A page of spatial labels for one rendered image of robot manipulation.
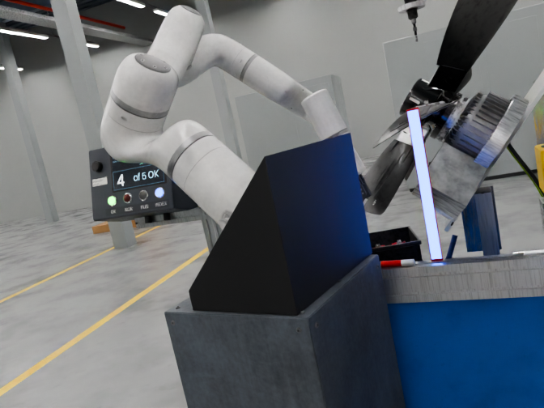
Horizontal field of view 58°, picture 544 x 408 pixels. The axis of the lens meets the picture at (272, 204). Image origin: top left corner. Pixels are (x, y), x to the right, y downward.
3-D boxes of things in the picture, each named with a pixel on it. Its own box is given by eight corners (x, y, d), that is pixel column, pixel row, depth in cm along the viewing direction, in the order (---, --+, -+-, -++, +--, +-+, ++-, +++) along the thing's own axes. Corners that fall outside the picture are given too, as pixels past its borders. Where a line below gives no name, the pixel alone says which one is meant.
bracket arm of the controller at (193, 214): (217, 215, 125) (214, 204, 125) (211, 218, 122) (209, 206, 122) (143, 226, 135) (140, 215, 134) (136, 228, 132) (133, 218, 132)
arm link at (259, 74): (249, 85, 156) (329, 137, 153) (236, 79, 140) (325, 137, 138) (264, 61, 154) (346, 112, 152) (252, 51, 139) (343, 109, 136)
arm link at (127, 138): (184, 141, 88) (103, 66, 95) (154, 214, 98) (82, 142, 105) (227, 131, 97) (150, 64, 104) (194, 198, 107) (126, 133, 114)
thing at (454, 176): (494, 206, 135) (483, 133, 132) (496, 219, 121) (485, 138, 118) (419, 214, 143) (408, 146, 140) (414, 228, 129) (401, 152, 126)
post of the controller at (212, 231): (231, 277, 128) (214, 204, 125) (226, 281, 125) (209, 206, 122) (221, 278, 129) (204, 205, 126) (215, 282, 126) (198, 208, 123)
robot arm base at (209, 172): (248, 202, 78) (172, 133, 83) (212, 275, 89) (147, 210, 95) (312, 169, 92) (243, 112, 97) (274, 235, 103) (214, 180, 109)
